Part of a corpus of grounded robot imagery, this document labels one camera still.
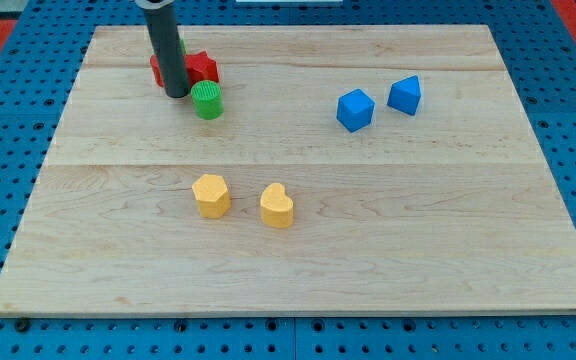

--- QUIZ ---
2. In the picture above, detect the green cylinder block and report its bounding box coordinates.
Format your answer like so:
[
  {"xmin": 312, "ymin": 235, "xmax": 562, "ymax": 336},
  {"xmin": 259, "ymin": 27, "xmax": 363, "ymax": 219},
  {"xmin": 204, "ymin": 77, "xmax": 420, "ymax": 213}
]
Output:
[{"xmin": 191, "ymin": 80, "xmax": 224, "ymax": 120}]

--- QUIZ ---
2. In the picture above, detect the blue cube block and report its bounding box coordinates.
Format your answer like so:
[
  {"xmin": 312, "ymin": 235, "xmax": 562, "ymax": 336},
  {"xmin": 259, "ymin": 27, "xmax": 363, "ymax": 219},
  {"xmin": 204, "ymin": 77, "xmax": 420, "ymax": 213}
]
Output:
[{"xmin": 336, "ymin": 88, "xmax": 375, "ymax": 132}]

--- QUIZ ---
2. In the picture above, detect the yellow heart block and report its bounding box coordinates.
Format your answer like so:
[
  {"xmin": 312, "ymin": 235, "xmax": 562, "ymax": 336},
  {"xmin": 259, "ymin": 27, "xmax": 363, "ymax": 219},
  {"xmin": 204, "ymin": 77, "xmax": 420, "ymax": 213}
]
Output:
[{"xmin": 260, "ymin": 183, "xmax": 294, "ymax": 228}]

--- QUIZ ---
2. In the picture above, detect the yellow hexagon block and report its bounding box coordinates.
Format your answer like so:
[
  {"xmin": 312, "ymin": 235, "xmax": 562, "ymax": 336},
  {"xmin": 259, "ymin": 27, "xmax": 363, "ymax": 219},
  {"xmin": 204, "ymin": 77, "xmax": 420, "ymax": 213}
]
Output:
[{"xmin": 192, "ymin": 174, "xmax": 231, "ymax": 219}]

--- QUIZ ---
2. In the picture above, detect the red star block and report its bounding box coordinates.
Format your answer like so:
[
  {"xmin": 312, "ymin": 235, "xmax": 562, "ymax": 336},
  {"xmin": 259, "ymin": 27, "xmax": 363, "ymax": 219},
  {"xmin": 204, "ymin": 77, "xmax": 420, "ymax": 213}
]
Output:
[{"xmin": 184, "ymin": 51, "xmax": 220, "ymax": 86}]

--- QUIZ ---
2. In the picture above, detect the blue triangular prism block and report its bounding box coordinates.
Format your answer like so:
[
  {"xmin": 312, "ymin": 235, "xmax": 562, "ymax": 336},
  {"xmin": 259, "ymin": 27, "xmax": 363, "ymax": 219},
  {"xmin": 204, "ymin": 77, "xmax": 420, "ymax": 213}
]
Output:
[{"xmin": 387, "ymin": 75, "xmax": 422, "ymax": 116}]

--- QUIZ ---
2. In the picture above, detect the light wooden board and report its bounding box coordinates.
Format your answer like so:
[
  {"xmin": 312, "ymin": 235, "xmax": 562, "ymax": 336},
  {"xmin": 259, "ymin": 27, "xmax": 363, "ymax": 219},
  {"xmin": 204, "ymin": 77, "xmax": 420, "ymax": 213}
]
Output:
[{"xmin": 0, "ymin": 25, "xmax": 576, "ymax": 318}]

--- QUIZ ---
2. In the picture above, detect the red block behind rod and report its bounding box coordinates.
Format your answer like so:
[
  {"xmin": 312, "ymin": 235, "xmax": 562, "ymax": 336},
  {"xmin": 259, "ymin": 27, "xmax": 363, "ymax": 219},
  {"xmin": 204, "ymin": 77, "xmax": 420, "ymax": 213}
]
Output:
[{"xmin": 149, "ymin": 55, "xmax": 164, "ymax": 88}]

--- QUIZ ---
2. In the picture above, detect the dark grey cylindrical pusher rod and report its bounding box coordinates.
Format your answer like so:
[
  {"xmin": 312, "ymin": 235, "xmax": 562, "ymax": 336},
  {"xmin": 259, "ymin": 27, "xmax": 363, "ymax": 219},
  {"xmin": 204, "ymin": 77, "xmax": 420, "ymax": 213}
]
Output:
[{"xmin": 135, "ymin": 0, "xmax": 190, "ymax": 98}]

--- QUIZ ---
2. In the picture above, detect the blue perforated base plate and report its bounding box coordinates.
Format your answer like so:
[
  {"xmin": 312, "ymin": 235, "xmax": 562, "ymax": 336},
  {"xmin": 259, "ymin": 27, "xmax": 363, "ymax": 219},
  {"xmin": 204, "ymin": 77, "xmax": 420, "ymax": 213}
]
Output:
[{"xmin": 0, "ymin": 1, "xmax": 576, "ymax": 359}]

